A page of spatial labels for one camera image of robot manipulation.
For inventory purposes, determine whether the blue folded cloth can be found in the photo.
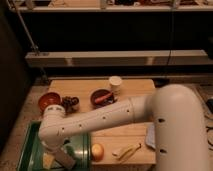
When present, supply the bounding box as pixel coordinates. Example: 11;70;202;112
145;124;156;149

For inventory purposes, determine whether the green plastic tray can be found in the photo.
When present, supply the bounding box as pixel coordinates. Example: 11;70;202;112
16;122;91;171

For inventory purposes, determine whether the orange carrot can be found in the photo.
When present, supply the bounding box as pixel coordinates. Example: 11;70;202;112
94;92;113;104

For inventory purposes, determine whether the black cable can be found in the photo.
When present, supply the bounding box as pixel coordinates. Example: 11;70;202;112
165;0;178;84

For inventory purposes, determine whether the pale yellow banana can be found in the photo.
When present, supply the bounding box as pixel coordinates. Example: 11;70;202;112
112;144;141;161

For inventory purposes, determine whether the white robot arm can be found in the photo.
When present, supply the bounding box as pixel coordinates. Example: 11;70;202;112
39;84;211;171

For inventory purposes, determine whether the slanted metal pole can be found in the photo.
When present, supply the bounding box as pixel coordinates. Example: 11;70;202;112
7;0;49;56

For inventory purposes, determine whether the orange bowl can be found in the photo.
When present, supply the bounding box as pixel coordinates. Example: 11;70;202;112
38;92;61;112

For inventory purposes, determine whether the white plastic cup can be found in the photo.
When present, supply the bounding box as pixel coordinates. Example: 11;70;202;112
109;76;122;94

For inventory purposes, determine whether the yellow red apple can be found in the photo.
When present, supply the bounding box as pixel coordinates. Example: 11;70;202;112
91;144;104;162

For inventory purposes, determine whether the dark bowl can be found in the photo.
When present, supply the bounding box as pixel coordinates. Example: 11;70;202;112
90;89;117;108

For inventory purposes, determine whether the grey metal shelf rail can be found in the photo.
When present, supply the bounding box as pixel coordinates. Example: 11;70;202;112
25;50;213;68

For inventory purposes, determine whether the wooden cutting board table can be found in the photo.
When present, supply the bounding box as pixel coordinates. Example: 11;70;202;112
39;79;156;165

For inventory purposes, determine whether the upper white shelf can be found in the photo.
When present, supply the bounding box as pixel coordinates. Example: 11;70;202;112
6;0;213;12

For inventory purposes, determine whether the dark grape bunch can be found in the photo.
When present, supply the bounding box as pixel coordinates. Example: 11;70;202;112
61;96;79;113

